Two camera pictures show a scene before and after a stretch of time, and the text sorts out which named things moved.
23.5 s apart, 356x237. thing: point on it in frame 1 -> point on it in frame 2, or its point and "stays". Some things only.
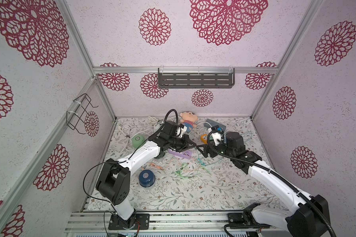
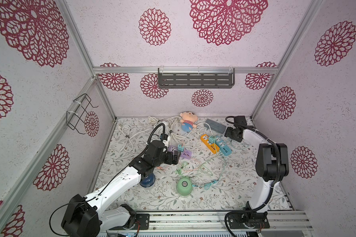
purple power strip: [187, 154] stays
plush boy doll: [188, 119] stays
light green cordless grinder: [137, 141] -> [184, 186]
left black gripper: [186, 141] -> [176, 157]
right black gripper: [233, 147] -> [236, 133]
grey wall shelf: [196, 77] stays
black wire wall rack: [81, 104] stays
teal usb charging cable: [199, 161] -> [207, 185]
